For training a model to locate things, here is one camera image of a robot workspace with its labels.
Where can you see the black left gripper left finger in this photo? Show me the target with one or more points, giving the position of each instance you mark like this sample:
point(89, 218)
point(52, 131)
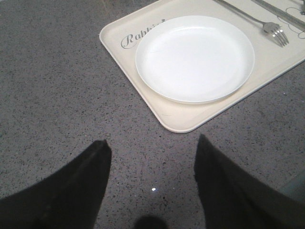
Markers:
point(68, 199)

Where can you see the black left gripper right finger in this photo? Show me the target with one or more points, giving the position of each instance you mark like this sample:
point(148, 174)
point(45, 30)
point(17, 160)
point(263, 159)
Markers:
point(234, 199)

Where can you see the white round plate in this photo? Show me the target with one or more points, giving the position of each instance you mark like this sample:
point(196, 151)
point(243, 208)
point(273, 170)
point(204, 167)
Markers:
point(195, 59)

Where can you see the silver metal fork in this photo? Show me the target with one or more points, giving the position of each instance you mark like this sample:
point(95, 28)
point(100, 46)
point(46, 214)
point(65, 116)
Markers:
point(268, 27)

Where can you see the silver metal chopstick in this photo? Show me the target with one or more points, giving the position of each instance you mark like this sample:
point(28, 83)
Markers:
point(281, 14)

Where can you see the cream rabbit serving tray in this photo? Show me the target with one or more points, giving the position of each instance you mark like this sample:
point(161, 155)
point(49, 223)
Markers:
point(121, 38)

